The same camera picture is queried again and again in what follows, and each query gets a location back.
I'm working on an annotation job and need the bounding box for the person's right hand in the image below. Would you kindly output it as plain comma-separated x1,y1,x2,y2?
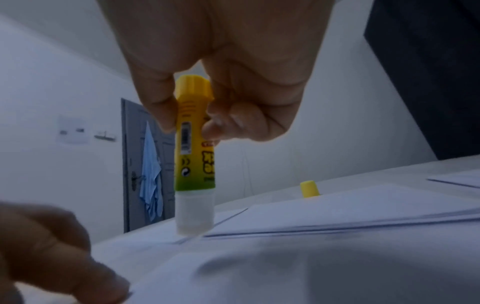
97,0,338,142

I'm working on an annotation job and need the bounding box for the white paper stack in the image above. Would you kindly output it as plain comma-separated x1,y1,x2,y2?
97,204,249,247
427,169,480,190

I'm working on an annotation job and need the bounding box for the yellow glue stick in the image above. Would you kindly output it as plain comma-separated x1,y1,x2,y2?
173,73,219,236

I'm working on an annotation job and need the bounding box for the single white paper sheet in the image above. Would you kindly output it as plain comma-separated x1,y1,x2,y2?
202,183,480,239
14,225,480,304

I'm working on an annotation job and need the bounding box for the yellow glue stick cap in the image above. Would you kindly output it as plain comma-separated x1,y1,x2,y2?
300,180,322,199

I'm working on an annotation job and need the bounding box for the black wardrobe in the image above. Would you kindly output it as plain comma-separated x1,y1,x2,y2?
363,0,480,161

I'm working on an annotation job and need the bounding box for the person's left hand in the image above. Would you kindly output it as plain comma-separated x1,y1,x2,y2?
0,200,132,304

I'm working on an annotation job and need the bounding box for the blue hanging cloth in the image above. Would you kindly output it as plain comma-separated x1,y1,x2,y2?
138,121,165,225

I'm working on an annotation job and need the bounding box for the grey door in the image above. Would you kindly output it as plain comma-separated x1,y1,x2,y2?
119,98,178,234

